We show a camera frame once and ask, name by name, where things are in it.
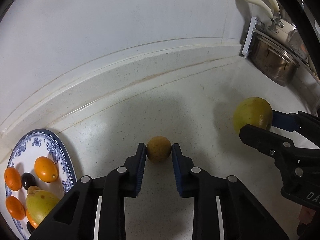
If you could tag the white dish rack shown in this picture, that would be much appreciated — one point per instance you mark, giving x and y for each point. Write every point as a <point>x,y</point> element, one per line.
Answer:
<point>256,26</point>

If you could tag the dark plum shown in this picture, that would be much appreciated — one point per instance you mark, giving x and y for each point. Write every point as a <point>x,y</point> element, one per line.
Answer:
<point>28,180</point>
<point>30,228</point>

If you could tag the large yellow pear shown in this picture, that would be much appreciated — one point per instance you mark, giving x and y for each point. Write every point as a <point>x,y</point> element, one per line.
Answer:
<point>254,111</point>

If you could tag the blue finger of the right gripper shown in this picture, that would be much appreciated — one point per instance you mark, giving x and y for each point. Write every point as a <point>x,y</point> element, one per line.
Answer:
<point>284,121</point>
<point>266,142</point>

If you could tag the blue white porcelain plate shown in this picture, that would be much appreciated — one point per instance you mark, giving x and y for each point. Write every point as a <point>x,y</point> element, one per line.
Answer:
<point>36,143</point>

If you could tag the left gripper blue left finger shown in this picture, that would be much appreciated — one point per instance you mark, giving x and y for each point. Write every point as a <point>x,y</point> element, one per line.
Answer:
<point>95,202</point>

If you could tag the person right hand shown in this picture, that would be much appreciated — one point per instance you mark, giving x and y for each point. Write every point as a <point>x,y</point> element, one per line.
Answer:
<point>306,215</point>

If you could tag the small brown fruit back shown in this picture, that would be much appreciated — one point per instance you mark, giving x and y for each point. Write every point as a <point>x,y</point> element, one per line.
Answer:
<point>158,149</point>

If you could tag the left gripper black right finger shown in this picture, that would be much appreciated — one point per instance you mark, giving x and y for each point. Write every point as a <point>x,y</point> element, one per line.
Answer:
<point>223,207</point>

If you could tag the stainless steel pot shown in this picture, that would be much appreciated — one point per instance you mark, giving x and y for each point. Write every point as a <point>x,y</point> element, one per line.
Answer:
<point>272,60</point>

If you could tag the small orange mandarin back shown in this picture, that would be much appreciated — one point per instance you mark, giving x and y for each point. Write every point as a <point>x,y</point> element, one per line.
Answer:
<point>32,222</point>

